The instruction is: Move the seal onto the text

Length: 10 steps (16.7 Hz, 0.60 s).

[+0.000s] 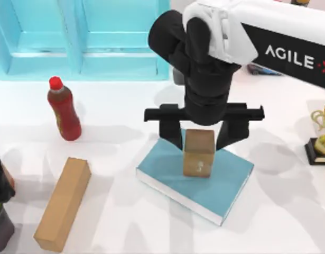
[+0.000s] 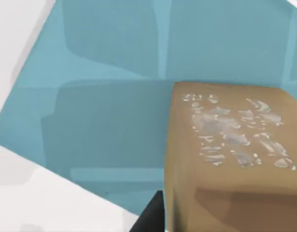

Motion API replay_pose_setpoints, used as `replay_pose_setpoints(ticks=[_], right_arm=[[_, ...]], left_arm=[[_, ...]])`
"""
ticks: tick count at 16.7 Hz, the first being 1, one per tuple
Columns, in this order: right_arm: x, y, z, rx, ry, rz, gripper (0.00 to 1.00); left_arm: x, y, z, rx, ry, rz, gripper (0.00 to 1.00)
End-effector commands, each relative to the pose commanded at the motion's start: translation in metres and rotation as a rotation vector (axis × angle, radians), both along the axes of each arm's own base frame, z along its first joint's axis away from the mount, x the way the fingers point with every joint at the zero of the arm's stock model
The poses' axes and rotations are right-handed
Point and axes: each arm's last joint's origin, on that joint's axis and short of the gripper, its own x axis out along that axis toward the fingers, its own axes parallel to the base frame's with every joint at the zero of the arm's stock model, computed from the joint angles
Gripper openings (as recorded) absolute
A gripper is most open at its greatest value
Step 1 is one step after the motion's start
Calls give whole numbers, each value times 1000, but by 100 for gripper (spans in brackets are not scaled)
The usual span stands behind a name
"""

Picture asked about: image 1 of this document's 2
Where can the blue book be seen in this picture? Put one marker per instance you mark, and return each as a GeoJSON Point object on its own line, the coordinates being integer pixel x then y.
{"type": "Point", "coordinates": [178, 182]}

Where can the red bottle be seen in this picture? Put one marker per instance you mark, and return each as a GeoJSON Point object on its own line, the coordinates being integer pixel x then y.
{"type": "Point", "coordinates": [64, 113]}

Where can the long brown wooden block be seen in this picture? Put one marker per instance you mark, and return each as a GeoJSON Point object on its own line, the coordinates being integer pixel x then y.
{"type": "Point", "coordinates": [63, 203]}

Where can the small brown wooden block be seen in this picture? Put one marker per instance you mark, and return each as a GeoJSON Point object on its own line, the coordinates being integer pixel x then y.
{"type": "Point", "coordinates": [198, 156]}

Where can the dark and gold object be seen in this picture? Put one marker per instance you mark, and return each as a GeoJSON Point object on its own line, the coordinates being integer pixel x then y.
{"type": "Point", "coordinates": [301, 1]}

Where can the red and blue toy car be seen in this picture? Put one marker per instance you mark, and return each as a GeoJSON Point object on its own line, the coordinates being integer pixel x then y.
{"type": "Point", "coordinates": [262, 70]}

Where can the grey pot with green plant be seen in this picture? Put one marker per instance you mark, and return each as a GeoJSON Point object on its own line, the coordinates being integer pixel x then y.
{"type": "Point", "coordinates": [2, 225]}

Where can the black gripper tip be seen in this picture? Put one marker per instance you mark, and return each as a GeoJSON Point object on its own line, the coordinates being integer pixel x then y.
{"type": "Point", "coordinates": [1, 172]}

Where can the gold trophy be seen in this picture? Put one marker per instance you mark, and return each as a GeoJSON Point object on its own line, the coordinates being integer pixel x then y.
{"type": "Point", "coordinates": [322, 137]}

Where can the light blue rack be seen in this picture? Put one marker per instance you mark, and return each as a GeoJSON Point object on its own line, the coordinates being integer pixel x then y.
{"type": "Point", "coordinates": [72, 37]}

